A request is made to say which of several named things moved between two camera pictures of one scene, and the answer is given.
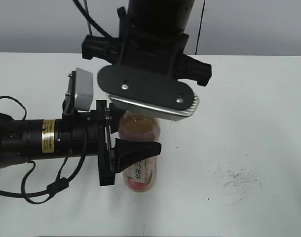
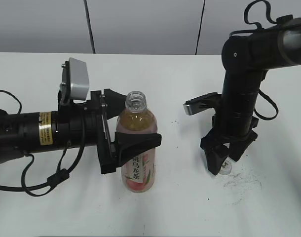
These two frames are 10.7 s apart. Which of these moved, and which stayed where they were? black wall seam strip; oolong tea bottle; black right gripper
Moved: black right gripper
Stayed: black wall seam strip; oolong tea bottle
